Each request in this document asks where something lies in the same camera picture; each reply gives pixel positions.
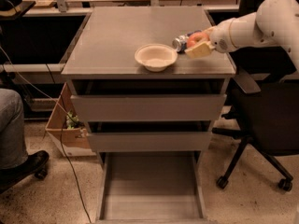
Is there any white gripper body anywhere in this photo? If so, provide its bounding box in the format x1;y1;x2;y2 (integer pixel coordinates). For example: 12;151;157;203
209;19;234;53

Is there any red apple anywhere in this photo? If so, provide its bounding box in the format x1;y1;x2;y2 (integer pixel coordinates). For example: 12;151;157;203
187;32;209;48

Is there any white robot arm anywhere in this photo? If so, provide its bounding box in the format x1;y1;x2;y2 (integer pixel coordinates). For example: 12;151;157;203
185;0;299;70

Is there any grey drawer cabinet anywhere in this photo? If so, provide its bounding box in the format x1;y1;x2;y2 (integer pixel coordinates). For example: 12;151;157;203
61;6;237;224

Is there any middle grey drawer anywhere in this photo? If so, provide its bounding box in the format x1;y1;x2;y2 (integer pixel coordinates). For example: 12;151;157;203
87;132;211;152

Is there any top grey drawer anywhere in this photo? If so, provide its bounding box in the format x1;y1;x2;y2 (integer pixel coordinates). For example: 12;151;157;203
71;94;226;122

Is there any open bottom grey drawer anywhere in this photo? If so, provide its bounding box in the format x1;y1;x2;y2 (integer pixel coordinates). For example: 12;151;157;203
94;152;207;224

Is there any crushed blue soda can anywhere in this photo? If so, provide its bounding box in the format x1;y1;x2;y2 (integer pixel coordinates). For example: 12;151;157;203
172;30;200;53

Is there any white paper bowl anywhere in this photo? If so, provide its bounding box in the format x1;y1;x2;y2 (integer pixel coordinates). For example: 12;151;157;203
135;44;178;72

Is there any black office chair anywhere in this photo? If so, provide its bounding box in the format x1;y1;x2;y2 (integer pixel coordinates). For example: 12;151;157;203
213;0;299;191

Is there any green item in box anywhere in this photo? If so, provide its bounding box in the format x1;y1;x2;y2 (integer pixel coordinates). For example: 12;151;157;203
65;111;79;129

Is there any cardboard box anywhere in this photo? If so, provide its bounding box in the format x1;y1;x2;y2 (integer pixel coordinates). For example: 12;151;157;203
46;84;94;157

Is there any black shoe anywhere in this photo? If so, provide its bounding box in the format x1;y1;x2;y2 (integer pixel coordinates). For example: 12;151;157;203
0;150;50;186

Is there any person leg in jeans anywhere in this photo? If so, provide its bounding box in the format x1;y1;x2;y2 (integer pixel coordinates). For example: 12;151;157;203
0;89;28;169

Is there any black floor cable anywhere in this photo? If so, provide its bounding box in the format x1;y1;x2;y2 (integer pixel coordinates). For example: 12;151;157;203
45;63;93;224

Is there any white cable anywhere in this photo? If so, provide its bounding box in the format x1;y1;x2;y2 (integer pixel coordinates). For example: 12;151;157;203
0;45;68;115

